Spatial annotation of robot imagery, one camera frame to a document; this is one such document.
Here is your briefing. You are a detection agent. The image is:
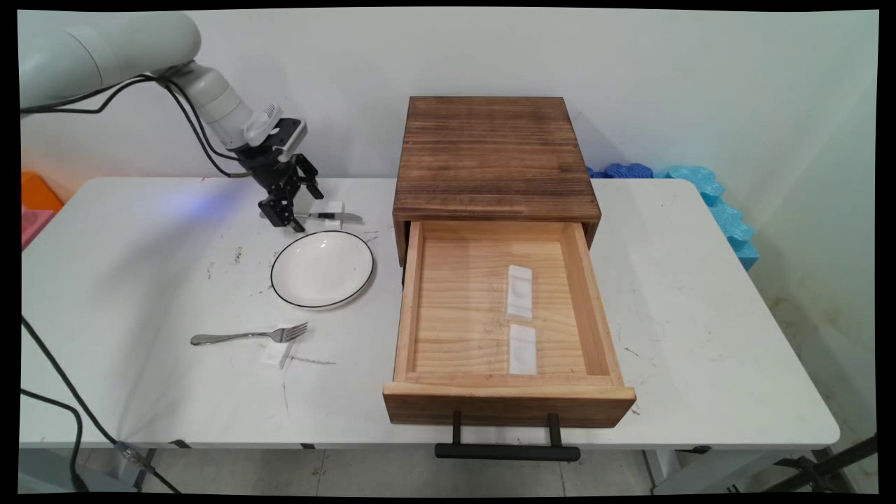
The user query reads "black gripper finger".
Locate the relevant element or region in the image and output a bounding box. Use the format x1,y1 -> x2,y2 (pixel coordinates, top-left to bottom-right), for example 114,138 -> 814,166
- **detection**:
293,153 -> 325,201
258,178 -> 307,233

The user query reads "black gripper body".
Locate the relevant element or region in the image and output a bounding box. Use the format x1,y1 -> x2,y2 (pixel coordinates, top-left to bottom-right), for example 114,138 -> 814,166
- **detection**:
234,143 -> 302,201

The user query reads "silver table knife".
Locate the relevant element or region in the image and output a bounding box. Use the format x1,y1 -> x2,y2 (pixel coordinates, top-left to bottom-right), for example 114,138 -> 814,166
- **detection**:
260,209 -> 365,225

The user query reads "white plate with black rim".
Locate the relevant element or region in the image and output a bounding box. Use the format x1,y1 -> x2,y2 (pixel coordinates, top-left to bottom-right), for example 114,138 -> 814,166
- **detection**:
270,230 -> 376,309

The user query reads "silver fork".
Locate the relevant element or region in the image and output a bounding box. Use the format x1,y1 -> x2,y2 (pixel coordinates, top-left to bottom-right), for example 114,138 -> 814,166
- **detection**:
190,322 -> 309,347

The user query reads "white ceramic fork rest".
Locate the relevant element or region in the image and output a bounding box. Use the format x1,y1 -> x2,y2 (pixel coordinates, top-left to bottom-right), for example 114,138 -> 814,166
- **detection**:
261,324 -> 298,370

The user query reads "dark wooden drawer cabinet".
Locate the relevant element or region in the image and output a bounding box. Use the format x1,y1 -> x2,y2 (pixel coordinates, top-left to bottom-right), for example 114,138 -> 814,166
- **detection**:
392,97 -> 603,268

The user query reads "light wooden drawer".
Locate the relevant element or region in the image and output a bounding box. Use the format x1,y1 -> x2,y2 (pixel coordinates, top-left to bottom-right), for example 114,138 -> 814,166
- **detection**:
383,220 -> 637,429

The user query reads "orange plastic box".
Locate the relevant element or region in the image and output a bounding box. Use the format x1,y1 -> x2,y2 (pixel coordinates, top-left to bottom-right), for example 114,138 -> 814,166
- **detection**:
20,171 -> 65,213

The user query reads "white ceramic rest with dimple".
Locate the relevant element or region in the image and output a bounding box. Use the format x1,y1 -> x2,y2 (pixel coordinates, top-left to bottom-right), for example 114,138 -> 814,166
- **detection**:
505,265 -> 534,323

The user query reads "pink plastic box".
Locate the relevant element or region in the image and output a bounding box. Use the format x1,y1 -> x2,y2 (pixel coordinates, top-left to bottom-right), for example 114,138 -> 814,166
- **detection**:
20,206 -> 55,251

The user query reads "plain white ceramic rest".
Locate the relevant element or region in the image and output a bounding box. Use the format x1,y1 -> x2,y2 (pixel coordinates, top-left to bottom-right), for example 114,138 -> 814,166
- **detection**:
508,323 -> 538,376

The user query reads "light blue foam mat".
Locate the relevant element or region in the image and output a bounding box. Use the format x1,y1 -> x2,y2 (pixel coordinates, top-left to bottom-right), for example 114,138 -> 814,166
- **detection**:
654,165 -> 760,272

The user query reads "black metal table brace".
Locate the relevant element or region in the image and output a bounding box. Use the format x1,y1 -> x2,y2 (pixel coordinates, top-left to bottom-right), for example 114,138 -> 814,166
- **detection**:
762,434 -> 879,495

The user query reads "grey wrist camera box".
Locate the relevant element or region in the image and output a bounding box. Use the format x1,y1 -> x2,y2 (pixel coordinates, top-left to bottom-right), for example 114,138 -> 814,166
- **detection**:
269,118 -> 308,163

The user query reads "black floor cable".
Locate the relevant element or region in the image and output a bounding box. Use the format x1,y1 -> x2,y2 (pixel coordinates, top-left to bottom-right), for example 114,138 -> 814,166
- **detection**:
20,388 -> 90,495
20,315 -> 184,495

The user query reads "black drawer handle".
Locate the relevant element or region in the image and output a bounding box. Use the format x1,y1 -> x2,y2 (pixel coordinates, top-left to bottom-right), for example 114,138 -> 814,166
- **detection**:
435,409 -> 582,462

